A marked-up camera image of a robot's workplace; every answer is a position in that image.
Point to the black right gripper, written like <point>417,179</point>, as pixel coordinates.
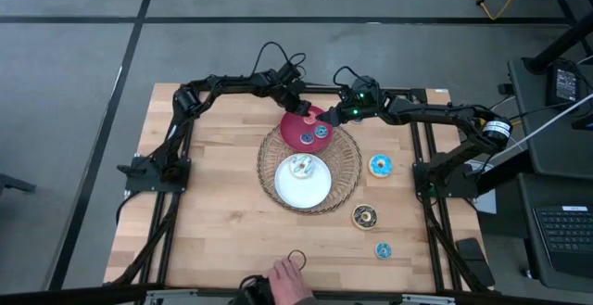
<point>363,101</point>

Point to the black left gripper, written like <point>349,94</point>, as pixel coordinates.
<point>296,103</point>

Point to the small red donut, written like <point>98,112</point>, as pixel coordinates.
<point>309,120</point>

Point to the small light blue donut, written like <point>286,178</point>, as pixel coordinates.
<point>383,250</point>
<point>321,131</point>

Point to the large white teal-drizzled donut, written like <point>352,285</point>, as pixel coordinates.
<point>302,166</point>

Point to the large light blue donut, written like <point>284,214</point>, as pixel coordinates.
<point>381,166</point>

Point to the large chocolate donut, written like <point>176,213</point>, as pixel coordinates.
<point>364,216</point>

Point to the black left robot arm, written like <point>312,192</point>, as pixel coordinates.
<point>222,85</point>

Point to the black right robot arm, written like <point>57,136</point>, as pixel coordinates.
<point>445,112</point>

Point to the red round plate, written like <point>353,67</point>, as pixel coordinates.
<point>292,133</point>

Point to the round woven straw placemat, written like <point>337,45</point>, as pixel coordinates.
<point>347,166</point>

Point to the white round plate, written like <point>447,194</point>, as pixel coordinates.
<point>301,191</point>

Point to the person's hand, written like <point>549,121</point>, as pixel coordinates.
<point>289,284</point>

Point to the black handheld device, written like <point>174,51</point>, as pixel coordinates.
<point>255,293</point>

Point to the black side desk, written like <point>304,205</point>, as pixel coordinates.
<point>533,156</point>

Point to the black flat pad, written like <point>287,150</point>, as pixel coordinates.
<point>475,261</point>

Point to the black stand leg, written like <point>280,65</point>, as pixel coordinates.
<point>563,43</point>

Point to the black laptop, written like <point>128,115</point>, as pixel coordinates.
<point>565,235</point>

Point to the dark chair leg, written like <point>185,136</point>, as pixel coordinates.
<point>14,184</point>

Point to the black crossbar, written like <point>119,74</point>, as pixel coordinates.
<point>69,296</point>

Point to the black aluminium table frame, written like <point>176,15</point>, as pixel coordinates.
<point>324,90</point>

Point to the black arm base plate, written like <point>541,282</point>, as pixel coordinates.
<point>139,182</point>
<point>424,189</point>

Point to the silver metal bracket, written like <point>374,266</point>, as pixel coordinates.
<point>169,297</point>
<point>428,300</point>

